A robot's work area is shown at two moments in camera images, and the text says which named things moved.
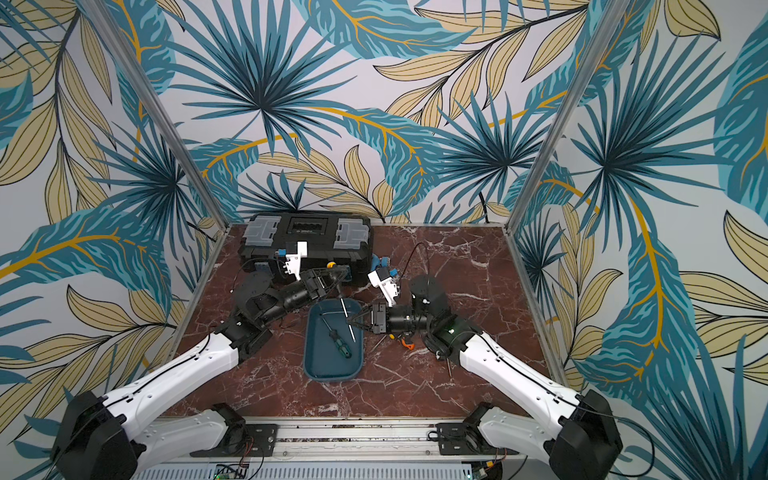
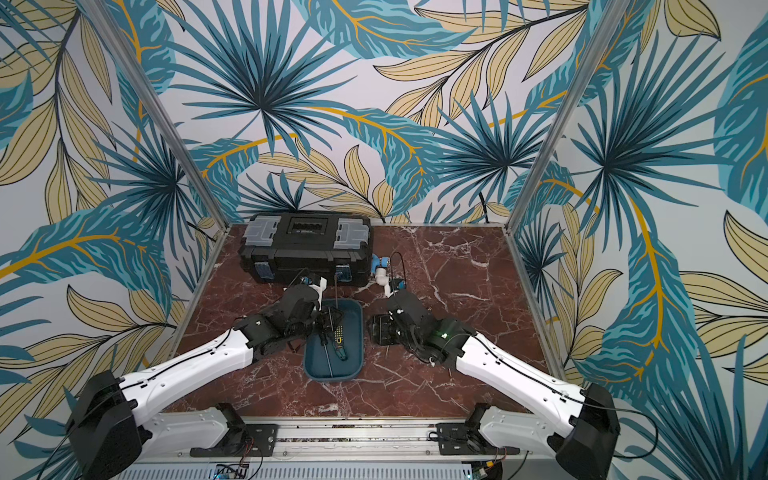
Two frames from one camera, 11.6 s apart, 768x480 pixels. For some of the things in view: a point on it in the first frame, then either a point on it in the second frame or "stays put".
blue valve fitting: [375, 261] stays put
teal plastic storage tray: [333, 349] stays put
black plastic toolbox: [343, 239] stays put
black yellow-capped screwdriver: [333, 266] → [324, 338]
